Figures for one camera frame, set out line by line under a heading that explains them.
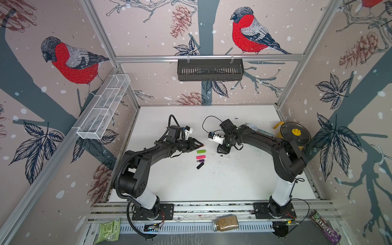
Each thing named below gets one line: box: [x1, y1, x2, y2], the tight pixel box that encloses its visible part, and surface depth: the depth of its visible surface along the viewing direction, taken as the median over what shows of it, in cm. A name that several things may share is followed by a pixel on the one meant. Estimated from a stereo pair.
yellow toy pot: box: [273, 121, 311, 150], surface depth 91 cm
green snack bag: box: [94, 218, 121, 245], surface depth 70 cm
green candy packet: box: [256, 128, 276, 138], surface depth 106 cm
